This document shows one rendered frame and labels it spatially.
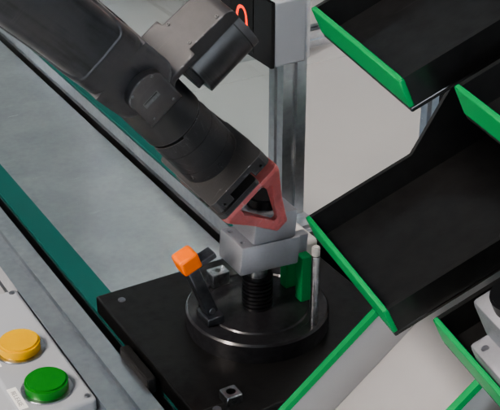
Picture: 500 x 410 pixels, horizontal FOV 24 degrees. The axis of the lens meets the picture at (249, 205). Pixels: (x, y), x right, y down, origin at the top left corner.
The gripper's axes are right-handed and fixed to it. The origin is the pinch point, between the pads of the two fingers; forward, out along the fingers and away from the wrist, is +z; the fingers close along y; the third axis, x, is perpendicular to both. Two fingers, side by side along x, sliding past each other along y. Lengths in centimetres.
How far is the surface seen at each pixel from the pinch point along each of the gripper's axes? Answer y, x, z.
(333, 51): 78, -32, 56
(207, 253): -0.3, 6.6, -1.7
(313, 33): 82, -32, 53
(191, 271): -1.1, 8.7, -2.4
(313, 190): 37, -8, 37
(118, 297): 10.4, 16.3, 2.8
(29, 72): 83, 7, 18
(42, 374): 1.9, 25.0, -4.5
